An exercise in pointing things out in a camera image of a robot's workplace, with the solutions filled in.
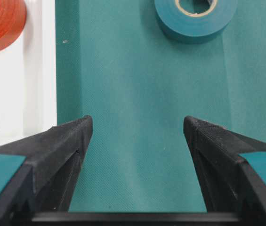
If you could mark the white plastic case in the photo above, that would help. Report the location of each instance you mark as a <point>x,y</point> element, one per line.
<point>29,72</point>

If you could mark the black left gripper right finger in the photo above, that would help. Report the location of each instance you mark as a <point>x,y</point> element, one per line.
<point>226,165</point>

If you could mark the green tape roll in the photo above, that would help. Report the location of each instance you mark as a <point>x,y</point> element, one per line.
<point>194,28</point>

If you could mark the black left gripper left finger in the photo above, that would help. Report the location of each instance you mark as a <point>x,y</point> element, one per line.
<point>39,173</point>

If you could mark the red tape roll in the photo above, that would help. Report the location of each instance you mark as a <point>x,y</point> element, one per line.
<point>13,14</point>

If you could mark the green table cloth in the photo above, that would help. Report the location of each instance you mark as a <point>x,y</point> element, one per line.
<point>114,63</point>

